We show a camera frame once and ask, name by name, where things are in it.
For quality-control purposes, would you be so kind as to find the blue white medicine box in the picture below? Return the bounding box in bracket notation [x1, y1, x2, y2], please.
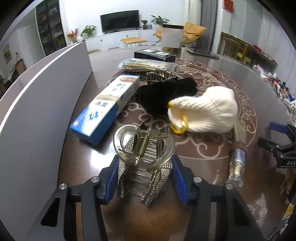
[70, 74, 140, 146]

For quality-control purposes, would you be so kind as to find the white tv cabinet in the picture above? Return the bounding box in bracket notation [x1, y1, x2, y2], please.
[85, 30, 159, 51]

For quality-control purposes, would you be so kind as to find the clear rhinestone hair claw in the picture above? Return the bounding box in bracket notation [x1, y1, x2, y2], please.
[113, 123, 175, 207]

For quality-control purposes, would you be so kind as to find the black velvet scrunchie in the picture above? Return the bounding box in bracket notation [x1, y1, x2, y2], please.
[135, 77, 198, 116]

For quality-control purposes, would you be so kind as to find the red wall decoration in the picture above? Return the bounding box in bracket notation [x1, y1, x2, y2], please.
[222, 0, 234, 13]

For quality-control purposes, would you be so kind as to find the white knitted glove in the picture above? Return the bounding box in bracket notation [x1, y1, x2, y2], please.
[168, 86, 238, 134]

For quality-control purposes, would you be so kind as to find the yellow lounge chair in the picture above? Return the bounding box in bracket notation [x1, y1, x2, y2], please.
[155, 22, 207, 44]

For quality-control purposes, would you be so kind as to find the yellow bench stool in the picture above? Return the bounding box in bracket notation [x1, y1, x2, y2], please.
[120, 37, 147, 47]

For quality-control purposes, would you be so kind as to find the dark glass display cabinet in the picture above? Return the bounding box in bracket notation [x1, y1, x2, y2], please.
[35, 0, 67, 56]

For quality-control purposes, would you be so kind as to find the gold pearl hair claw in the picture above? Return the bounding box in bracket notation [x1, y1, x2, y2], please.
[138, 71, 183, 85]

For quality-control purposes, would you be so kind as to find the small glass perfume bottle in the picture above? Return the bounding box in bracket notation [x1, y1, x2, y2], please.
[227, 120, 247, 187]

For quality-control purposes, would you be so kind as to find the green potted plant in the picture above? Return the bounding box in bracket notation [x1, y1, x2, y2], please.
[80, 25, 96, 39]

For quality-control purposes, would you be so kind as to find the white storage bin wall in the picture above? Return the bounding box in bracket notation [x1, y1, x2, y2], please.
[1, 42, 92, 240]

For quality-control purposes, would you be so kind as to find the bag of bamboo sticks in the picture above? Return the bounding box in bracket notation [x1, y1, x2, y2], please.
[118, 58, 179, 73]

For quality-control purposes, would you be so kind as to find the black television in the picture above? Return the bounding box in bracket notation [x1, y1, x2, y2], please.
[100, 10, 139, 33]

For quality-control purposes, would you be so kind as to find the laptop on table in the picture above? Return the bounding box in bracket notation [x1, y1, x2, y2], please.
[185, 46, 219, 59]

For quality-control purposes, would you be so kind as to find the black rectangular box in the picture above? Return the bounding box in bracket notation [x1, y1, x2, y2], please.
[134, 49, 176, 62]

